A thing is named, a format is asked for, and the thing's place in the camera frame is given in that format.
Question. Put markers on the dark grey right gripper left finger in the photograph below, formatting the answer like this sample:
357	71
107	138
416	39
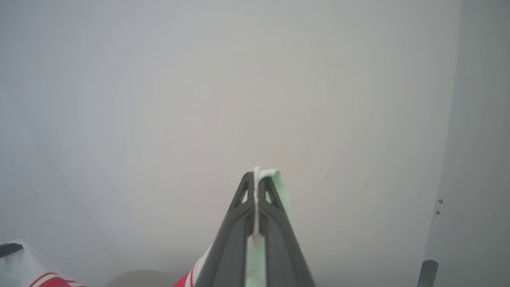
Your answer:
231	247

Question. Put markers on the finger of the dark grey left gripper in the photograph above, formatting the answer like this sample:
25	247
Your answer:
8	249

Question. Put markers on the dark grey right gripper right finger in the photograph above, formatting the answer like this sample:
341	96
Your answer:
281	255

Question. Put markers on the red and white jersey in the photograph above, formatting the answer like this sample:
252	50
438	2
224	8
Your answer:
255	263

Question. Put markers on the grey fabric sofa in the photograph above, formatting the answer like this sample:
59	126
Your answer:
143	280

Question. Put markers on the dark cylindrical leg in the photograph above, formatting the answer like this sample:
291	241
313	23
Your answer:
427	275

